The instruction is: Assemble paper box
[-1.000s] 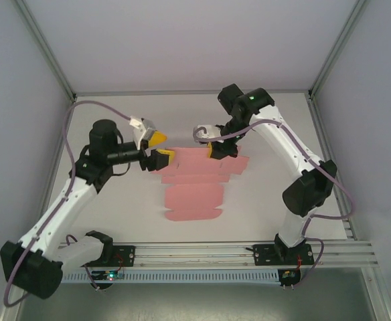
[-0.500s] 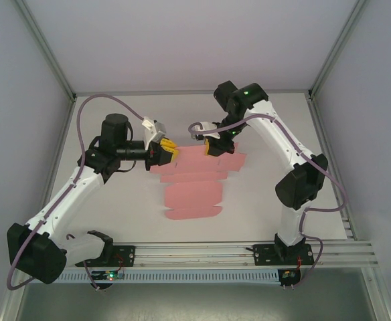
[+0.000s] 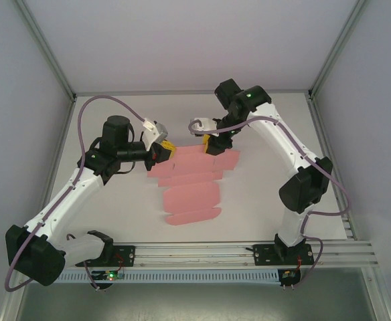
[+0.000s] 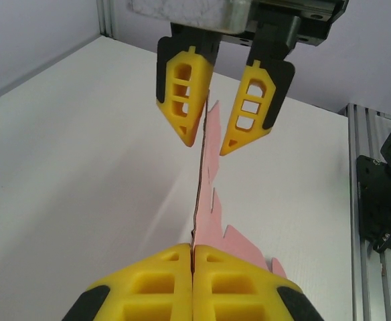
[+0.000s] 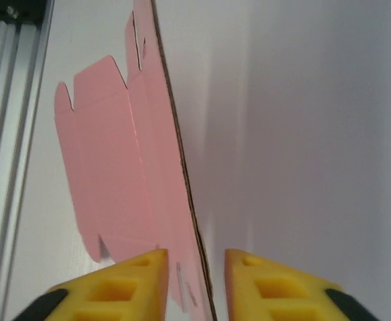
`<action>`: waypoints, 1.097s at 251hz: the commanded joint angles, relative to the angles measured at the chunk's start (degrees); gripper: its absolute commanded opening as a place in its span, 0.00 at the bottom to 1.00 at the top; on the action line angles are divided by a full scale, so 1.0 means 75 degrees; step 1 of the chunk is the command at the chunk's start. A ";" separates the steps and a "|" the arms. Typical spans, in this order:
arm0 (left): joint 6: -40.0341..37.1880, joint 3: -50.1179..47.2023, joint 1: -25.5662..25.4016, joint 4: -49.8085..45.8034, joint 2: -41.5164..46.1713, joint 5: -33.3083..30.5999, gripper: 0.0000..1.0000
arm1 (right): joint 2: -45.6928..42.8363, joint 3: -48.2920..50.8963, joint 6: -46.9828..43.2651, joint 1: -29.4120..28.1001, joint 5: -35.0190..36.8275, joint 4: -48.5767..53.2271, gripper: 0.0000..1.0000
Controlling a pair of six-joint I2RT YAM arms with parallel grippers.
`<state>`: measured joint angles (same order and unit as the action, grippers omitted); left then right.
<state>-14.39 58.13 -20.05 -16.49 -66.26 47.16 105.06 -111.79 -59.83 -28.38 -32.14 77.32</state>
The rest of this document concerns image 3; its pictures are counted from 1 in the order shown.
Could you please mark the circuit board with lit leds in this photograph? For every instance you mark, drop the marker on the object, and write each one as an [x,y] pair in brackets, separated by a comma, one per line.
[110,275]

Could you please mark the aluminium table edge profile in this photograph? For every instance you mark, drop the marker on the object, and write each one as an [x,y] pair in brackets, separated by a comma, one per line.
[61,140]
[319,127]

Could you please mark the small green circuit board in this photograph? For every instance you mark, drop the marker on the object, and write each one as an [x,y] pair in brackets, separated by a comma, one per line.
[288,275]

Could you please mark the aluminium mounting rail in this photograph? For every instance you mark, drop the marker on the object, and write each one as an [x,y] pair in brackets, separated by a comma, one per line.
[195,249]

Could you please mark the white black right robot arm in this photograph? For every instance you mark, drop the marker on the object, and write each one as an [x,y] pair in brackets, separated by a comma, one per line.
[282,140]

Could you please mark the aluminium frame post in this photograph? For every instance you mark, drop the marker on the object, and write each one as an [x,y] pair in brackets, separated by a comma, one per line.
[45,47]
[337,47]

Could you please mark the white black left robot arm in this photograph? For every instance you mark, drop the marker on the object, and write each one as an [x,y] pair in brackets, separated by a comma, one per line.
[65,197]

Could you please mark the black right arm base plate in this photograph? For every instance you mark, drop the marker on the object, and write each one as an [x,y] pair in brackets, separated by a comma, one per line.
[266,255]

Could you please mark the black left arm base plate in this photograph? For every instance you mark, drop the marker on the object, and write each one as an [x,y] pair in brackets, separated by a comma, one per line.
[125,254]

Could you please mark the pink paper box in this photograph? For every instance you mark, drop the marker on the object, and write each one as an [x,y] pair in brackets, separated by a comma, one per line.
[192,197]

